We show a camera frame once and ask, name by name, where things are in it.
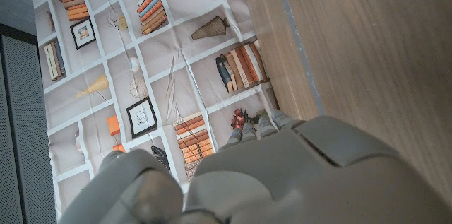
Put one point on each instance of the printed bookshelf backdrop cloth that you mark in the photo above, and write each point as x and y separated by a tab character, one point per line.
159	51

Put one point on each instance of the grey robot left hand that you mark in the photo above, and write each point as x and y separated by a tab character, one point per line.
282	181

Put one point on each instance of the dark perforated panel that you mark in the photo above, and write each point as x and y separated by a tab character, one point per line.
21	128

